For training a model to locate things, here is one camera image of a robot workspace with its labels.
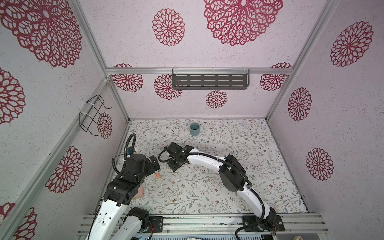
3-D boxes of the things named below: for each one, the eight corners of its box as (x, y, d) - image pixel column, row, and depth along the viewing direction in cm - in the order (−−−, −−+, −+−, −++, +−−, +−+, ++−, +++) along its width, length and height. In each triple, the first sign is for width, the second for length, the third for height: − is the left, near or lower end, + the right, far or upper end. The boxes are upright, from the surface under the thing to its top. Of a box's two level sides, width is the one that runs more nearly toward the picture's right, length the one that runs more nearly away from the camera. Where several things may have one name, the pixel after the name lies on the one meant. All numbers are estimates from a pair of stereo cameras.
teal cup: (189, 136, 113) (189, 130, 108) (189, 128, 118) (189, 122, 113) (199, 136, 113) (199, 130, 108) (199, 128, 118) (199, 122, 113)
